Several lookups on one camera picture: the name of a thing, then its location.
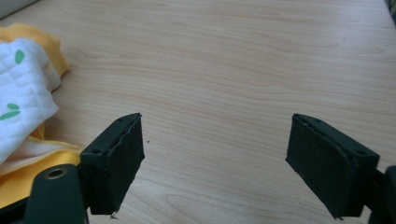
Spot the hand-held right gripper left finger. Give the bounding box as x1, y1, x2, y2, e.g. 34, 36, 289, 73
79, 112, 146, 217

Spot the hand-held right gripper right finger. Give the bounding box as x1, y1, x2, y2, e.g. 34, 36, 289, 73
285, 113, 381, 220

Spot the white and yellow baby garment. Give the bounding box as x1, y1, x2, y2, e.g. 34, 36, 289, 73
0, 22, 84, 209

